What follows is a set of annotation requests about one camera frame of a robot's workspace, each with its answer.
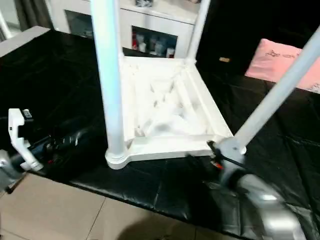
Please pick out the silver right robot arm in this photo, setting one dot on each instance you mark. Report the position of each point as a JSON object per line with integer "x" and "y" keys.
{"x": 260, "y": 200}

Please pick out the black work mat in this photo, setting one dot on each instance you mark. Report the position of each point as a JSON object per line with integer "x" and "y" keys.
{"x": 50, "y": 85}

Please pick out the small yellow label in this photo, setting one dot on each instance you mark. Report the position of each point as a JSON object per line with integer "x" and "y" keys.
{"x": 224, "y": 59}

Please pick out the pink pillow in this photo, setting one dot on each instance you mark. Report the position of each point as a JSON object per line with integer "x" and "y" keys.
{"x": 272, "y": 60}

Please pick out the dark grey curtain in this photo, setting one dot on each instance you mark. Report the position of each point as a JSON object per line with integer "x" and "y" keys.
{"x": 32, "y": 12}

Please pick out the white glass-door cabinet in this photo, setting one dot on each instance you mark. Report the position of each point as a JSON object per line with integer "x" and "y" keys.
{"x": 160, "y": 17}

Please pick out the small black white trinket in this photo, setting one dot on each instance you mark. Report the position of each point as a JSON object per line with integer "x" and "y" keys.
{"x": 144, "y": 3}

